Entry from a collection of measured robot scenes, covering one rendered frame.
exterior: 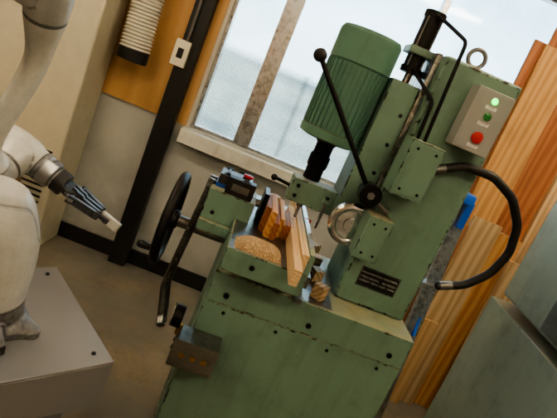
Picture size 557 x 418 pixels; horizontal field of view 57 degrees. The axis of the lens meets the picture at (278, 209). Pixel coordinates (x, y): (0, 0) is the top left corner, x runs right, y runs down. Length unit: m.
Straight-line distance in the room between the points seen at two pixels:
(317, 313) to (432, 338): 1.49
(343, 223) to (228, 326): 0.42
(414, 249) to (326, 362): 0.40
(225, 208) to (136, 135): 1.52
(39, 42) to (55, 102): 1.34
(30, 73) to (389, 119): 0.93
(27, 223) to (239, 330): 0.68
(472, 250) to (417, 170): 1.41
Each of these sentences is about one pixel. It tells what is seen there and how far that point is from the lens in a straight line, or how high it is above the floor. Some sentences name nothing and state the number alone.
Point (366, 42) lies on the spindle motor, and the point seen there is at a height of 1.47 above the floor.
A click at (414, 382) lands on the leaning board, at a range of 2.93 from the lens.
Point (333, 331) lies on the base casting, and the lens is 1.44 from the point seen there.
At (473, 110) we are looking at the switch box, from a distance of 1.40.
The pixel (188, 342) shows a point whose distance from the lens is 1.37.
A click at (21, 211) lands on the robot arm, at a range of 0.96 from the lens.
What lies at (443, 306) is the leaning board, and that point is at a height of 0.56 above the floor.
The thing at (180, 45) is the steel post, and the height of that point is 1.24.
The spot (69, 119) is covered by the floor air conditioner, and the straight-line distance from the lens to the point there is 2.71.
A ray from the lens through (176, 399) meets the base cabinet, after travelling 1.57.
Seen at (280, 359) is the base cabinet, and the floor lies 0.62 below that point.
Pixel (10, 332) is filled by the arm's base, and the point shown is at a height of 0.72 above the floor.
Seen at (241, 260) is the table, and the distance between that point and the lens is 1.26.
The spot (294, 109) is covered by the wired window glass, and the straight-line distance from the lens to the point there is 2.84.
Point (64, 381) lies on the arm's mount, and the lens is 1.06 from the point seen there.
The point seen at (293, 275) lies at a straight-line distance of 1.17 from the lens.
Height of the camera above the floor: 1.33
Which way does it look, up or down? 14 degrees down
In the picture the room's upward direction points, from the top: 23 degrees clockwise
